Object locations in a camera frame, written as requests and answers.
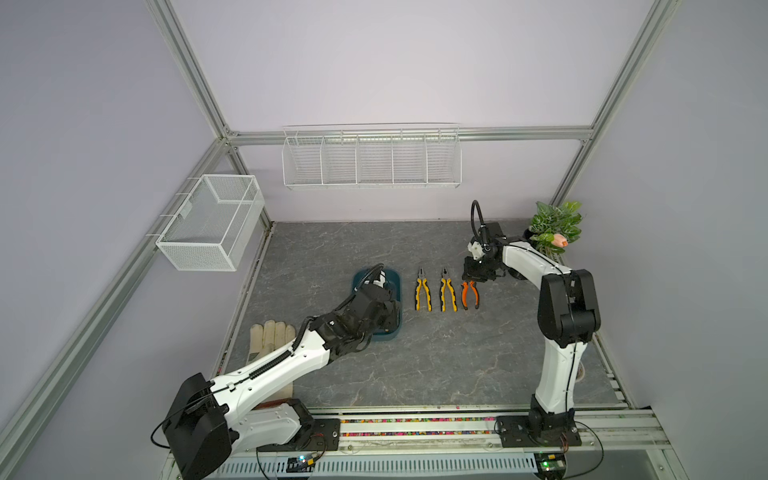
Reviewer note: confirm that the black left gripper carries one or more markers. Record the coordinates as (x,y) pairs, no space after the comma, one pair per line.
(391,313)

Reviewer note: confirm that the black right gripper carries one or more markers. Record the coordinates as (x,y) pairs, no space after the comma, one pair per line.
(469,273)

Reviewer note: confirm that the orange black pliers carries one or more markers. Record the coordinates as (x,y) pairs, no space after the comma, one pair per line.
(470,297)

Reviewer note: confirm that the large yellow black pliers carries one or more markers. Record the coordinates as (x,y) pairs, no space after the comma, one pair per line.
(448,299)

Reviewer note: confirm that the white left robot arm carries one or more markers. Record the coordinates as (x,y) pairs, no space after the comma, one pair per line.
(211,419)

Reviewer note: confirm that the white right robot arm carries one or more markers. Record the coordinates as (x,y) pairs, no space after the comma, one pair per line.
(567,315)

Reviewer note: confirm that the teal plastic storage box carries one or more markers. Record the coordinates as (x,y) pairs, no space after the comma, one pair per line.
(391,330)

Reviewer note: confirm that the black vase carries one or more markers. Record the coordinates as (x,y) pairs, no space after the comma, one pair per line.
(524,237)

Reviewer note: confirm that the green plant with pink flower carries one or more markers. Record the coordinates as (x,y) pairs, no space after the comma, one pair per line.
(553,228)

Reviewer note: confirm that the beige work glove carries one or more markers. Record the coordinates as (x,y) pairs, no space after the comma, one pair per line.
(264,339)

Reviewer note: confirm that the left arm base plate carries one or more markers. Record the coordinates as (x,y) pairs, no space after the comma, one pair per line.
(318,435)

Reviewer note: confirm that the white wire wall shelf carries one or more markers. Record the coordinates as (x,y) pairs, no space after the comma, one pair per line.
(372,156)

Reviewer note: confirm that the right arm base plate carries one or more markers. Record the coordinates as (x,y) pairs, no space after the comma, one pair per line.
(550,431)

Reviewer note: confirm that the white mesh wall basket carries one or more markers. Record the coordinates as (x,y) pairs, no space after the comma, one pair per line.
(212,227)

